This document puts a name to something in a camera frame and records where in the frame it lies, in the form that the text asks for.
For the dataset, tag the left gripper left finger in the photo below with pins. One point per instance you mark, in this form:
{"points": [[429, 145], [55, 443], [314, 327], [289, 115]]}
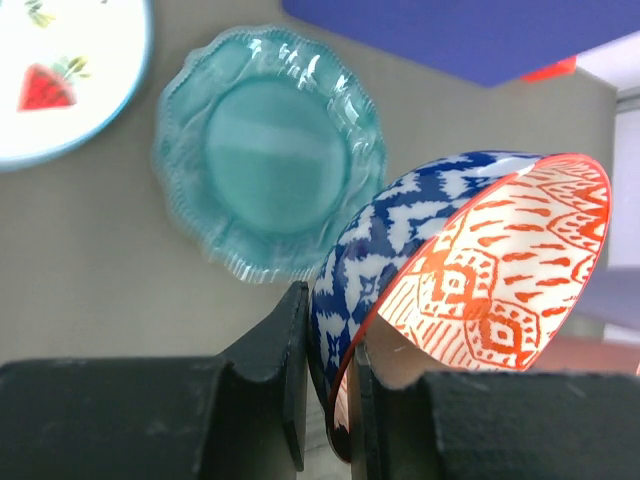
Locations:
{"points": [[240, 414]]}

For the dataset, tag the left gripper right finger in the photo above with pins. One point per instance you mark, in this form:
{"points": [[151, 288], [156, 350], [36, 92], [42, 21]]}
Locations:
{"points": [[415, 418]]}

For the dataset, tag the blue zigzag patterned bowl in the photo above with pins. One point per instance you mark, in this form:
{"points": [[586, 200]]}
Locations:
{"points": [[475, 259]]}

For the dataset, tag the teal plate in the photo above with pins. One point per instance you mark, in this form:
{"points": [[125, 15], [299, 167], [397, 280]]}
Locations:
{"points": [[266, 144]]}

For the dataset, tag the watermelon pattern plate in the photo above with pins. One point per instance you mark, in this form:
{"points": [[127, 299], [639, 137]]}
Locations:
{"points": [[68, 69]]}

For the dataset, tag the pink plastic cup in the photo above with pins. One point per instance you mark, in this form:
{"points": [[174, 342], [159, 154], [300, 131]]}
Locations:
{"points": [[588, 355]]}

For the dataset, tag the lavender plastic cup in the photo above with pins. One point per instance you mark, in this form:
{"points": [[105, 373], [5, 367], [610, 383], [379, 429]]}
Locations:
{"points": [[612, 296]]}

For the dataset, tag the purple-blue binder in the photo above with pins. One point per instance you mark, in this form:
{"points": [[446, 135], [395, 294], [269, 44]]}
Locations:
{"points": [[486, 42]]}

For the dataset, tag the small red box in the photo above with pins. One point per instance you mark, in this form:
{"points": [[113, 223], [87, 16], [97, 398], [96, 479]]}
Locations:
{"points": [[562, 68]]}

